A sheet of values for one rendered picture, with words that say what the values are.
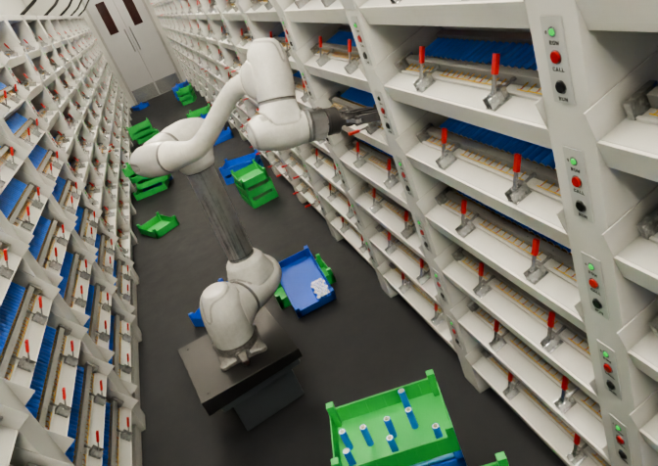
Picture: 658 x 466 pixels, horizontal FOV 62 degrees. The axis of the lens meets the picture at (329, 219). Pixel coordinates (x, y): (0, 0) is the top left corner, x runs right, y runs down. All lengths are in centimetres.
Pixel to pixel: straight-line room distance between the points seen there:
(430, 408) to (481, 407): 43
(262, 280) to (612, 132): 152
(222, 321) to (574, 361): 118
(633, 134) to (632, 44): 12
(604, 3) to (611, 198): 28
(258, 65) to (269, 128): 16
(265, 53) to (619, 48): 90
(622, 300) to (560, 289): 21
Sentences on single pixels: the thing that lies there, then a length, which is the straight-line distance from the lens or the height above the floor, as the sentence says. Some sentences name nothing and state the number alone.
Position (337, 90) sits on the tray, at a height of 95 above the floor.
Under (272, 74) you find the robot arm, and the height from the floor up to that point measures 120.
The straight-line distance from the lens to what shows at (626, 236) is 93.
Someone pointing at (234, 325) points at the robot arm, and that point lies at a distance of 202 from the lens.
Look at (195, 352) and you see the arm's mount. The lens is 226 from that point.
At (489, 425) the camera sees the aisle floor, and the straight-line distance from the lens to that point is 190.
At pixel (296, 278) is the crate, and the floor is 9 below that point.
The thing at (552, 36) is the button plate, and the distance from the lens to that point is 82.
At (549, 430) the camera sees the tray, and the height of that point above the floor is 14.
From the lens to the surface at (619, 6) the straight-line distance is 73.
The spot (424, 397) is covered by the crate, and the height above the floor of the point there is 32.
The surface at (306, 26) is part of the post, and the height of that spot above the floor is 120.
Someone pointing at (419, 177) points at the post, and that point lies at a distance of 151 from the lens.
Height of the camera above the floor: 145
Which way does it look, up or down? 25 degrees down
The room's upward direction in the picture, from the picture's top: 22 degrees counter-clockwise
